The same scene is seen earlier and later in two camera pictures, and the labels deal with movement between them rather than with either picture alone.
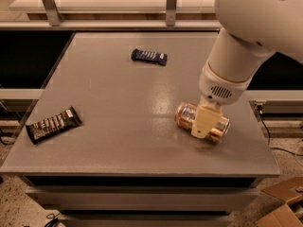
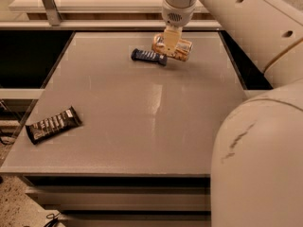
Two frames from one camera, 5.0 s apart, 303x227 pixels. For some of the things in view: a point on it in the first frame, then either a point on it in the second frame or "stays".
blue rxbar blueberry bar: [149, 56] stays
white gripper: [218, 85] → [176, 16]
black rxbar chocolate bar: [44, 128] stays
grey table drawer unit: [144, 200] stays
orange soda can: [186, 115] → [182, 50]
